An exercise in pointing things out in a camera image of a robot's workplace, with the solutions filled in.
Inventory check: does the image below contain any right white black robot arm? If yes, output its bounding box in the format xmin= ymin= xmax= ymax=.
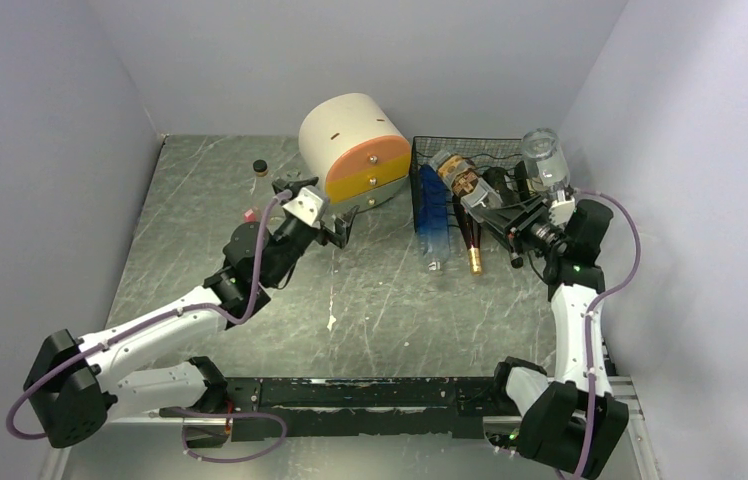
xmin=486 ymin=200 xmax=629 ymax=479

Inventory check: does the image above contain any green wine bottle silver foil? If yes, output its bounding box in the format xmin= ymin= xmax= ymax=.
xmin=483 ymin=167 xmax=524 ymax=269

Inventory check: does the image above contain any dark bottle black cap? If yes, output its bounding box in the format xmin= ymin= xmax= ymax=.
xmin=513 ymin=161 xmax=539 ymax=205

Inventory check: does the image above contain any clear bottle white label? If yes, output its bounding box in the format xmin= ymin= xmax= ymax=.
xmin=250 ymin=159 xmax=273 ymax=209

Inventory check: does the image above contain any black wire wine rack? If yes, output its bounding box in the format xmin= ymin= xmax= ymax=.
xmin=412 ymin=136 xmax=573 ymax=230

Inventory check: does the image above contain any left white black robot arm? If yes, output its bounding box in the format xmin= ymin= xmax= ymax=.
xmin=5 ymin=178 xmax=359 ymax=449

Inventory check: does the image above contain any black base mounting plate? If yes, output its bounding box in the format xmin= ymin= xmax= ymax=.
xmin=181 ymin=374 xmax=554 ymax=449

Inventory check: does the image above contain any cream round drawer cabinet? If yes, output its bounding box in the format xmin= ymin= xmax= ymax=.
xmin=298 ymin=93 xmax=411 ymax=215

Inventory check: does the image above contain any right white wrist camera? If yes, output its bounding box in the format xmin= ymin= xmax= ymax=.
xmin=549 ymin=190 xmax=576 ymax=226

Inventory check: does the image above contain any large clear glass bottle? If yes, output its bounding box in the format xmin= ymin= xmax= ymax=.
xmin=520 ymin=128 xmax=570 ymax=194

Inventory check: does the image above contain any dark wine bottle gold foil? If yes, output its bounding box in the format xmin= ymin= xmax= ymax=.
xmin=452 ymin=195 xmax=483 ymax=275

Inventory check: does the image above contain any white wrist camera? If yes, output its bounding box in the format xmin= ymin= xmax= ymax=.
xmin=549 ymin=190 xmax=576 ymax=226
xmin=283 ymin=186 xmax=329 ymax=228

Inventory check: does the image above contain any blue plastic bottle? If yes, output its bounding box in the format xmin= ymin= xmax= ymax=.
xmin=417 ymin=164 xmax=451 ymax=273

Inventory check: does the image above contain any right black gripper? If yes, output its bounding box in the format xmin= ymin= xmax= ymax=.
xmin=477 ymin=193 xmax=569 ymax=258

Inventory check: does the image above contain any aluminium rail frame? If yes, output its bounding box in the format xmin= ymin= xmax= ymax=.
xmin=25 ymin=332 xmax=659 ymax=479

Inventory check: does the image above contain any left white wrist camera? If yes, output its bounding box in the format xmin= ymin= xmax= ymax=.
xmin=283 ymin=186 xmax=329 ymax=228

